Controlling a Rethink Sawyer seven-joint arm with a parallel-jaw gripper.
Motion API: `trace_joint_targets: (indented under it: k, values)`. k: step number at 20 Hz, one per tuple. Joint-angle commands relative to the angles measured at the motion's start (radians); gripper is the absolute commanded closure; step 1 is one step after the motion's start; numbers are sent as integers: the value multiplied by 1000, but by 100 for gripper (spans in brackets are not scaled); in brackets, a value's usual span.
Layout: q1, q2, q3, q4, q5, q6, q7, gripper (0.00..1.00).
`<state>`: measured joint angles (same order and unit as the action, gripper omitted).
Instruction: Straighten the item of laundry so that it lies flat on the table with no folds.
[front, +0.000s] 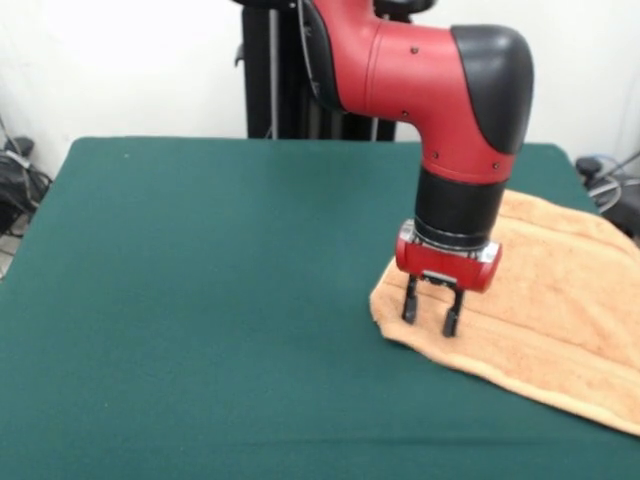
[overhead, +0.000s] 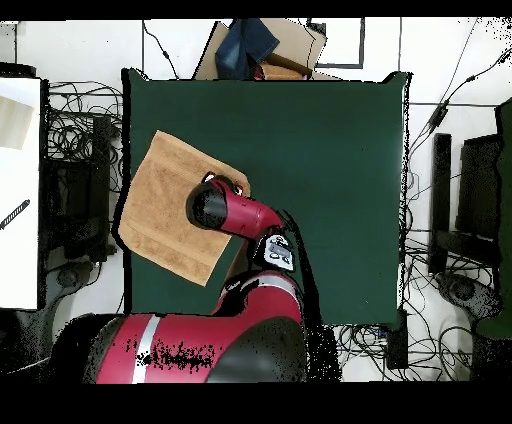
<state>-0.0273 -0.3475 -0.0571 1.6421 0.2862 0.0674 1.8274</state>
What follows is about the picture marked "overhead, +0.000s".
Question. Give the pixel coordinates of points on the orange terry towel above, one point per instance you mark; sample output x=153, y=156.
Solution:
x=160, y=208

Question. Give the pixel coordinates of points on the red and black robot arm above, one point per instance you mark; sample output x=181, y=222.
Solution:
x=240, y=320

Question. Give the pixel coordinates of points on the dark green table cloth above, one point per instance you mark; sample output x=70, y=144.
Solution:
x=320, y=160

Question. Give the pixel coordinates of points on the brown folded towel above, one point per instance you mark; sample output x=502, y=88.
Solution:
x=280, y=72

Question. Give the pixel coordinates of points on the blue jeans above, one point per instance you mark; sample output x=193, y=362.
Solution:
x=244, y=48

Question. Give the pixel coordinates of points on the brown cardboard box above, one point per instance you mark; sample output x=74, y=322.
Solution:
x=298, y=40

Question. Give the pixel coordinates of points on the black striped bar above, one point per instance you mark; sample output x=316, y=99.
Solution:
x=16, y=213

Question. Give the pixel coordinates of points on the white table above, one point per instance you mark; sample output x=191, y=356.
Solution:
x=20, y=240

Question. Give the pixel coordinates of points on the beige box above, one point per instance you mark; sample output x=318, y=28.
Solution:
x=14, y=124

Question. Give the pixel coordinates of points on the black box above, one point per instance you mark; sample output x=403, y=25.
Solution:
x=396, y=344

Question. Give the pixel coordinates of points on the black metal stand frame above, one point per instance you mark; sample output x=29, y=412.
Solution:
x=100, y=168
x=480, y=184

